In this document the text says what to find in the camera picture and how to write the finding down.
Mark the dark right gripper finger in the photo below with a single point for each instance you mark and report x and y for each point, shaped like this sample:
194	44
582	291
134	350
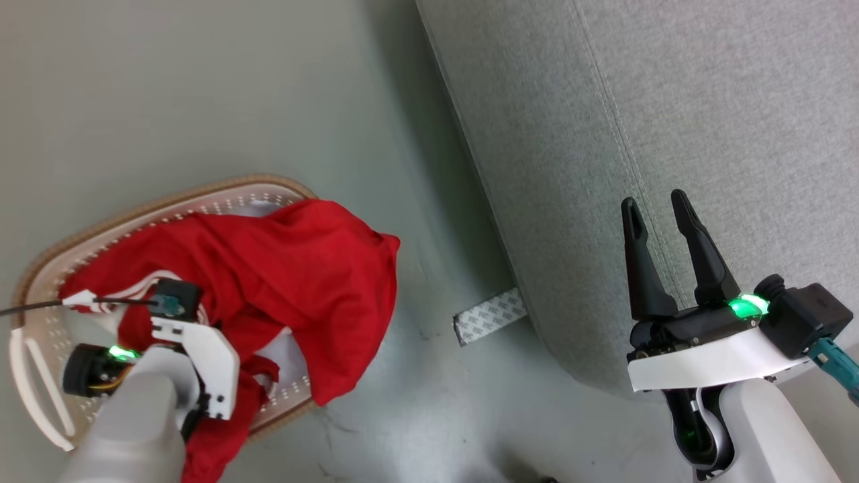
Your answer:
644	282
708	268

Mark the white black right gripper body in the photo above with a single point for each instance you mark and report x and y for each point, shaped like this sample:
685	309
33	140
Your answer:
704	359

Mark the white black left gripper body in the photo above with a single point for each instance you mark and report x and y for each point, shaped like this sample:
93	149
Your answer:
215	369

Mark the red garment white trim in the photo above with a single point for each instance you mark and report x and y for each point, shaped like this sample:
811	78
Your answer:
302	282

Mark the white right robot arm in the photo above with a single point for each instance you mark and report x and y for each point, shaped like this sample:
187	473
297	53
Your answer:
772	436

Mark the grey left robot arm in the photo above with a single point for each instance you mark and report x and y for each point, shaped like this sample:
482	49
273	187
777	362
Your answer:
127	436

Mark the white laundry basket brown rim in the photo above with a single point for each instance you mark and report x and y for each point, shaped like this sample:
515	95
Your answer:
47	329

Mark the white patterned tape strip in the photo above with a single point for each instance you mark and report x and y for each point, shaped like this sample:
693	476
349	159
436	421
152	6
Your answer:
490	315

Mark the grey fabric sofa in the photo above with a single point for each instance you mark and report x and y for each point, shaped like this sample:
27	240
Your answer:
671	100

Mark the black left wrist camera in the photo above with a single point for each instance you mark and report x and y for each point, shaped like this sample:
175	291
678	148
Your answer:
181	294

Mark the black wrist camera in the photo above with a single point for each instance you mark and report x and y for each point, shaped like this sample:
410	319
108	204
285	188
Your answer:
181	294
805	315

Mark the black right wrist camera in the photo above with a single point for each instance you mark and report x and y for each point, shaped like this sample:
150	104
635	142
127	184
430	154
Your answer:
805	315

